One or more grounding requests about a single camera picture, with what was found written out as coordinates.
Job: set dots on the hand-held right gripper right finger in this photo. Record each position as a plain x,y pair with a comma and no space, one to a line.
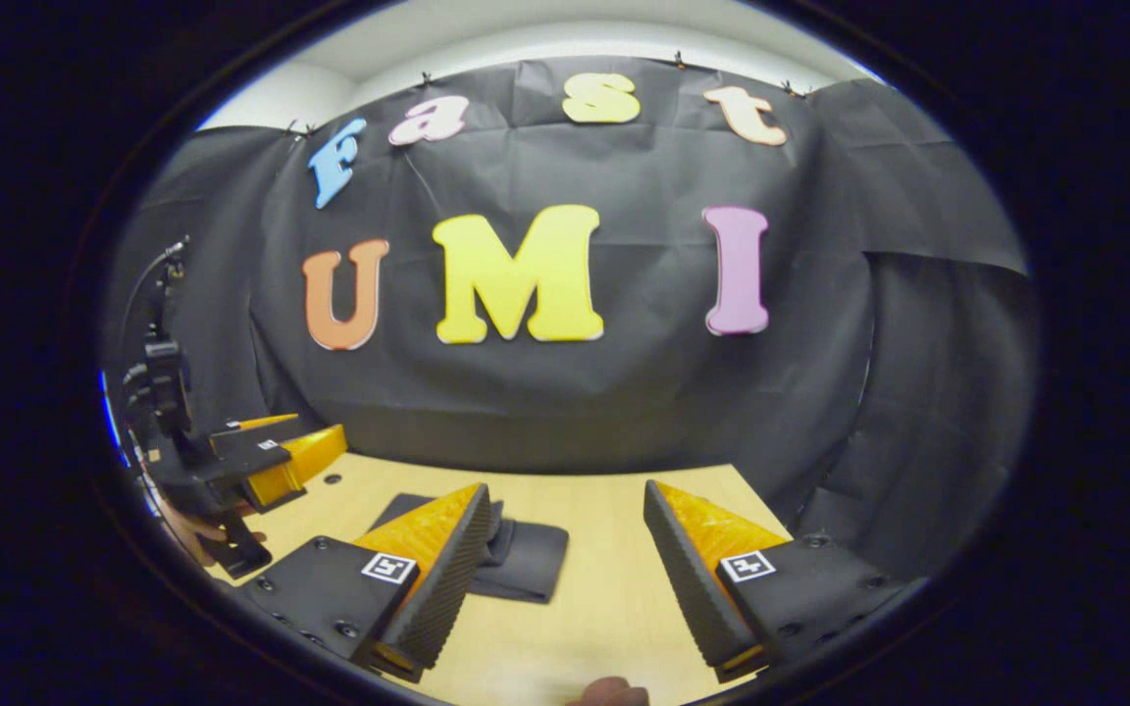
693,588

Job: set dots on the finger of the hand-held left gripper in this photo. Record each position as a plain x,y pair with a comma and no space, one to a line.
256,428
251,456

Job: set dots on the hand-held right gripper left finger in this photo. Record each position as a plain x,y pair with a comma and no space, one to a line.
442,588

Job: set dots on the dark jeans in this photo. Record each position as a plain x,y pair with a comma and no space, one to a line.
526,559

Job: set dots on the black backdrop cloth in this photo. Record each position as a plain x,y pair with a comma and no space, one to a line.
624,402

